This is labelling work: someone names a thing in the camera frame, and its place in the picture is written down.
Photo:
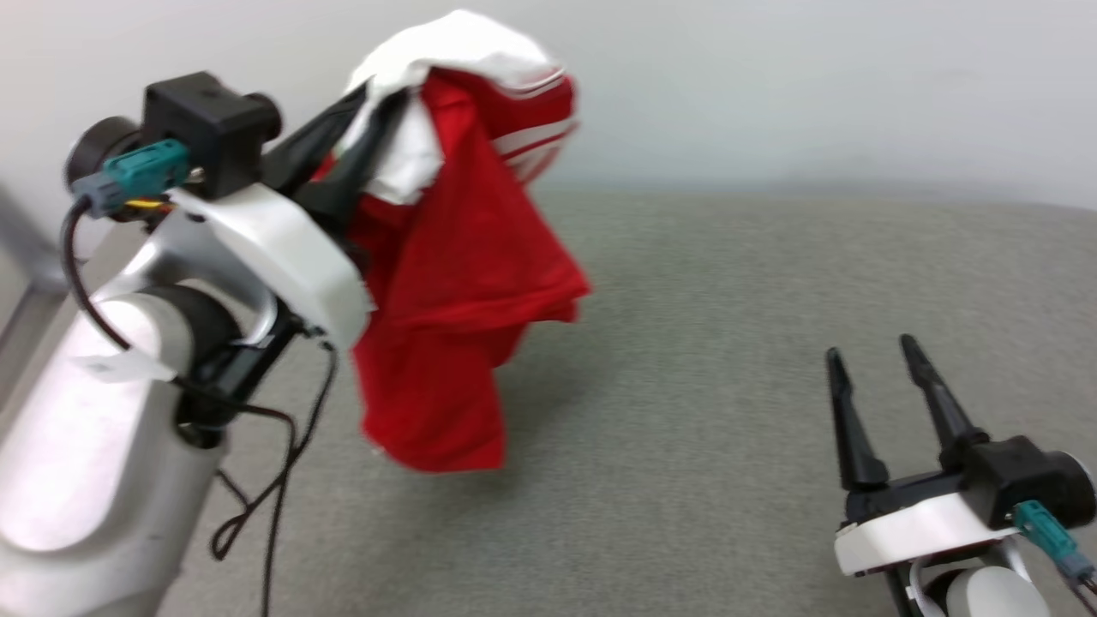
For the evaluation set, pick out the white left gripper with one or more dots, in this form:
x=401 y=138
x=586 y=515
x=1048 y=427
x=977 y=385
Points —
x=291 y=257

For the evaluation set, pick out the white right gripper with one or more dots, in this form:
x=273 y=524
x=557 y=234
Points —
x=917 y=527

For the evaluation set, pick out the red and white shirt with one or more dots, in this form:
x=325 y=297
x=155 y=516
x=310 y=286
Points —
x=454 y=300

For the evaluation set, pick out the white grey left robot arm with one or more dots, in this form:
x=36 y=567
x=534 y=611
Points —
x=86 y=480

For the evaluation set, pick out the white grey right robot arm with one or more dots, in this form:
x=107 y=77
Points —
x=986 y=596

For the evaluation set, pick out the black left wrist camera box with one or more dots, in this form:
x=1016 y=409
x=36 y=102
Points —
x=206 y=120

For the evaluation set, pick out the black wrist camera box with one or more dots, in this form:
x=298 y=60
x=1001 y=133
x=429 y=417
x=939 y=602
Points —
x=1028 y=480
x=206 y=120

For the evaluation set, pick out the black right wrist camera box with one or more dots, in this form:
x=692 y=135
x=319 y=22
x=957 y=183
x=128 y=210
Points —
x=1028 y=480

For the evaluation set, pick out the teal right camera connector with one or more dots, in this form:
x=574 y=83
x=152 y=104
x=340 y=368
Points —
x=1050 y=536

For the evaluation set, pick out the teal camera connector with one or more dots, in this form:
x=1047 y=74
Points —
x=1050 y=536
x=141 y=176

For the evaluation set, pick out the teal left camera connector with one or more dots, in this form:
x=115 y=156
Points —
x=141 y=176

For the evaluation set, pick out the grey metal frame rail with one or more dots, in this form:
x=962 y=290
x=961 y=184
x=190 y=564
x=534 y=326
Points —
x=26 y=283

